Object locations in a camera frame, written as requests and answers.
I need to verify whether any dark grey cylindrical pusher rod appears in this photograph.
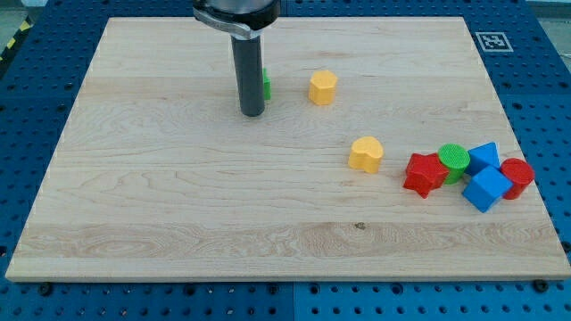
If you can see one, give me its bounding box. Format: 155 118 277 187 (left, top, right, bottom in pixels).
231 37 265 117

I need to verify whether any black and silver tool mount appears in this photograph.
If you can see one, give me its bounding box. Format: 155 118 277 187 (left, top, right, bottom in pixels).
192 0 281 40

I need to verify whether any yellow heart block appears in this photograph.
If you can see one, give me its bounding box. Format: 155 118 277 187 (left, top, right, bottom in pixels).
348 136 384 174

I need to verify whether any green block behind rod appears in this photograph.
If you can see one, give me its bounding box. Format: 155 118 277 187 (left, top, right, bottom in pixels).
262 68 272 101

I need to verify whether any yellow hexagon block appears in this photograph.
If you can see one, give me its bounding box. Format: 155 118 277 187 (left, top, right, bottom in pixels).
308 70 338 105

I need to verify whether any light wooden board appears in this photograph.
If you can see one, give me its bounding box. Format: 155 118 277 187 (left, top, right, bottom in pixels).
6 17 570 283

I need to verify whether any red star block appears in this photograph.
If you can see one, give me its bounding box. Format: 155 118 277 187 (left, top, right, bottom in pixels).
403 153 450 199

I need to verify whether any green cylinder block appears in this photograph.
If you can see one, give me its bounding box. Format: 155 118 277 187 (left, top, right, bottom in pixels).
437 144 470 185

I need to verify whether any white fiducial marker tag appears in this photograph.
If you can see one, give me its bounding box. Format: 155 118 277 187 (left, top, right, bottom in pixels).
476 31 513 53

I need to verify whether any blue triangle block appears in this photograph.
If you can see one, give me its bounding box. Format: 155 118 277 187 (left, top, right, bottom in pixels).
465 142 501 176

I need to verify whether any blue cube block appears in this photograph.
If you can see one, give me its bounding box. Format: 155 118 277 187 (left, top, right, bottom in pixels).
462 166 513 212

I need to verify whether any red cylinder block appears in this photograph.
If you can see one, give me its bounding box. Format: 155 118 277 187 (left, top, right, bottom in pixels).
500 158 535 200

